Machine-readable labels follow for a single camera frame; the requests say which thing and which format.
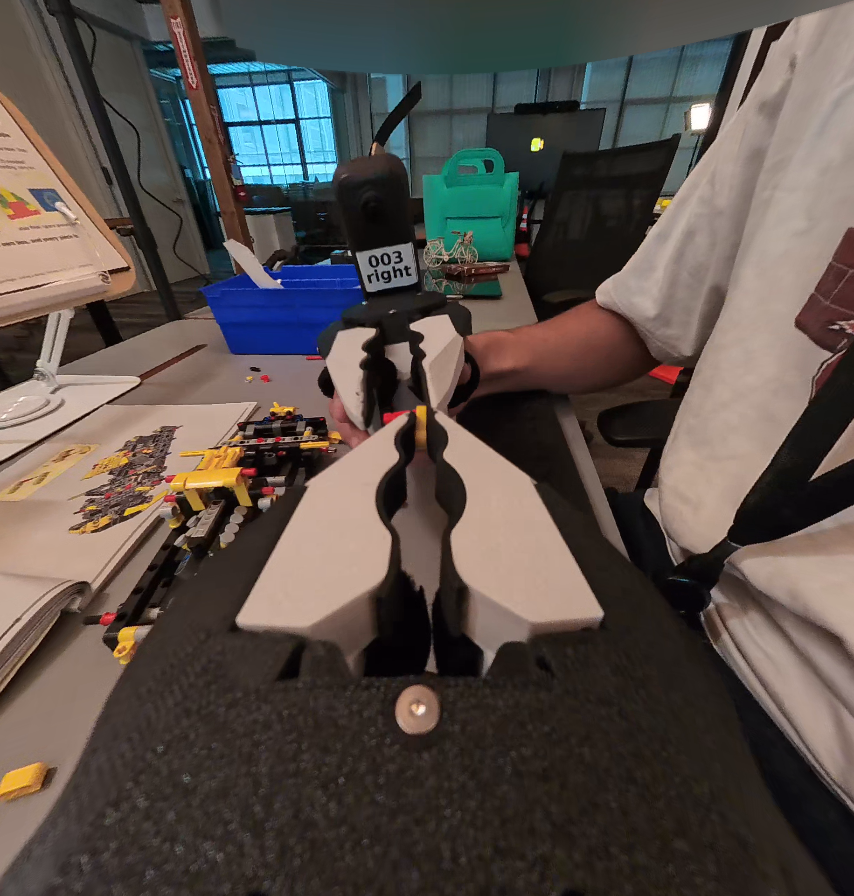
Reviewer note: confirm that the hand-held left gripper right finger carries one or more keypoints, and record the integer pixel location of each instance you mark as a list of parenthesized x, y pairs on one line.
[(532, 560)]

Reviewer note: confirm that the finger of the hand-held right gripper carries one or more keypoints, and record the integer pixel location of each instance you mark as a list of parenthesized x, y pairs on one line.
[(441, 364), (346, 378)]

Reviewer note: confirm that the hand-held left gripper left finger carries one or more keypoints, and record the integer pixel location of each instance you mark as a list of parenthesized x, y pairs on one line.
[(315, 560)]

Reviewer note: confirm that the yellow thin lego beam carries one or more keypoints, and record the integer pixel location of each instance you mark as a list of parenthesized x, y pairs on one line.
[(421, 427)]

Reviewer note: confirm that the yellow black lego car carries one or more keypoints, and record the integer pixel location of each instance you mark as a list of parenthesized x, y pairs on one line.
[(210, 479)]

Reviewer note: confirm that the yellow curved lego slope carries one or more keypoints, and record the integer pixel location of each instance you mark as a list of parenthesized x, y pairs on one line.
[(21, 780)]

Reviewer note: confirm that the scattered small lego pins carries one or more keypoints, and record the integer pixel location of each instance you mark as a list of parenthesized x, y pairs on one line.
[(266, 379)]

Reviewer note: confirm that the lego instruction booklet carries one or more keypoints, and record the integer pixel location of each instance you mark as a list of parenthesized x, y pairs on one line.
[(21, 546)]

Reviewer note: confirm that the person's right hand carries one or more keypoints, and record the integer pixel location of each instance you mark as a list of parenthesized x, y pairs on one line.
[(346, 430)]

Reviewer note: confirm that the blue storage bin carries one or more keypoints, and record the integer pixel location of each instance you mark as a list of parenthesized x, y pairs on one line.
[(280, 322)]

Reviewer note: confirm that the miniature white bicycle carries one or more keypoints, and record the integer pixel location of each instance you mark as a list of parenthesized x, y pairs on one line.
[(451, 250)]

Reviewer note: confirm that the green felt bag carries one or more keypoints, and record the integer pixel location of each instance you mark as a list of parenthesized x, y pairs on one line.
[(472, 203)]

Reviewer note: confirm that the black perforated mat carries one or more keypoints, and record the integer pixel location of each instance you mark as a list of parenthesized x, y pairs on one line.
[(511, 434)]

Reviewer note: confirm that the brown box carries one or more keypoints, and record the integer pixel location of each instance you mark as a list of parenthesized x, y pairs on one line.
[(477, 269)]

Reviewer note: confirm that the white paper slip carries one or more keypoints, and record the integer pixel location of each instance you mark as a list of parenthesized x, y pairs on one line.
[(248, 266)]

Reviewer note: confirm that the black office chair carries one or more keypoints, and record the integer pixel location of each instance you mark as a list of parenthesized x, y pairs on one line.
[(629, 427), (595, 210)]

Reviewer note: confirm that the black monitor screen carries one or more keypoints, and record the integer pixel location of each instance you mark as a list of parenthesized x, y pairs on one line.
[(546, 147)]

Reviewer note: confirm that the orange traffic cone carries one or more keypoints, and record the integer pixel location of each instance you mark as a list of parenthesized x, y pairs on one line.
[(668, 374)]

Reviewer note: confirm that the studio light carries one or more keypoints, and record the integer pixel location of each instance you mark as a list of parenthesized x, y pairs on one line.
[(699, 115)]

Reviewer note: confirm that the printed instruction sheet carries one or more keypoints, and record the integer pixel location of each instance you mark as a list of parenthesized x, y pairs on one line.
[(21, 231)]

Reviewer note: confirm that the wooden post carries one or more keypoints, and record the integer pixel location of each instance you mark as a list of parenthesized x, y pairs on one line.
[(203, 126)]

